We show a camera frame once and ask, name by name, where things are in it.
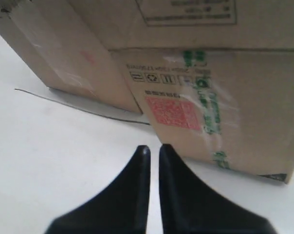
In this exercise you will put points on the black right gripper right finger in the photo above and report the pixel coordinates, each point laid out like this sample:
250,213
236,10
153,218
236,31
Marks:
189,206

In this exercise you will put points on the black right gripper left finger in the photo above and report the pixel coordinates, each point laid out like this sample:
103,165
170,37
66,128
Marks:
121,208

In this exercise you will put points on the small taped cardboard box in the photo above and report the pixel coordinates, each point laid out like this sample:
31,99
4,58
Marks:
215,78

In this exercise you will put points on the large torn cardboard box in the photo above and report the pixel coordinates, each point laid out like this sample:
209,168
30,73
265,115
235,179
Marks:
55,43

